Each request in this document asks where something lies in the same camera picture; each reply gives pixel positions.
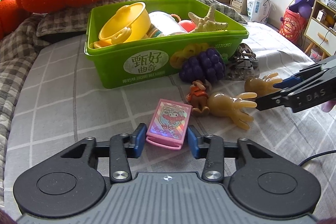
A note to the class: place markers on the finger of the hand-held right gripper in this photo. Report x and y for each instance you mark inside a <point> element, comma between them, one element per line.
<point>270,102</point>
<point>286,83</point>

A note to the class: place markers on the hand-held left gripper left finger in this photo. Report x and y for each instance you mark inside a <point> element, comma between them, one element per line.
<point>140,138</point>

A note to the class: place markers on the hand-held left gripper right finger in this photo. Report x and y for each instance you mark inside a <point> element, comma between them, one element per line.
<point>193,142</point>

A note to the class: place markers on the amber hand-shaped toy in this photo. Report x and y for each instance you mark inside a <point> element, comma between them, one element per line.
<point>225,106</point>
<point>256,83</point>

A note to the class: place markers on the pink card box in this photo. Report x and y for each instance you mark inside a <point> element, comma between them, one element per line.
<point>169,121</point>

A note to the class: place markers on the small orange figurine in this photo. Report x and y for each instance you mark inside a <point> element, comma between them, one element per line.
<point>198,99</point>

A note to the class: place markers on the green plastic box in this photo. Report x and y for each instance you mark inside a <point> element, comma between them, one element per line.
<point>110,69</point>

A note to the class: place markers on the purple grape toy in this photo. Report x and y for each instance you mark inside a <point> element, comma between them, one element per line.
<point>202,66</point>

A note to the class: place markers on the tan starfish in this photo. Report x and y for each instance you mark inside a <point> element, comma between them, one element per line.
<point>208,22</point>

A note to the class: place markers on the pink rubber toy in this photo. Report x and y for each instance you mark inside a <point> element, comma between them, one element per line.
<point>187,26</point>

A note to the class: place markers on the clear cotton swab jar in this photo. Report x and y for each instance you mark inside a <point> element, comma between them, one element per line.
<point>165,24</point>

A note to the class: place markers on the yellow toy pot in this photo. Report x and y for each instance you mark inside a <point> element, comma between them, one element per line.
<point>126,22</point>

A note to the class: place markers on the person's right hand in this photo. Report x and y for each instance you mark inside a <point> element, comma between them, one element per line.
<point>329,107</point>

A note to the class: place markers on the red bucket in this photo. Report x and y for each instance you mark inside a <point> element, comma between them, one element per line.
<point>291,27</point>

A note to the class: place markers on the white wooden cabinet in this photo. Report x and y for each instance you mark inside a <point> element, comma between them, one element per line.
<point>319,29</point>

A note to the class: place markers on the white shopping bag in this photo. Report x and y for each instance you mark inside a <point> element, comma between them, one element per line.
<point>256,8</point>

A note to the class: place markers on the purple plush toy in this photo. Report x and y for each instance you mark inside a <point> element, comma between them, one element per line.
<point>304,5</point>

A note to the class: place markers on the grey grid bedsheet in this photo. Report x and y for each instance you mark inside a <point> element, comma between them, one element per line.
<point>65,108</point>

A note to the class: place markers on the grey checkered sofa cover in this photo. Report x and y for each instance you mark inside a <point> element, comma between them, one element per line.
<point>15,61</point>

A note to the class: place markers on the small orange pumpkin pillow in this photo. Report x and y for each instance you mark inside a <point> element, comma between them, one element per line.
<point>10,16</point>

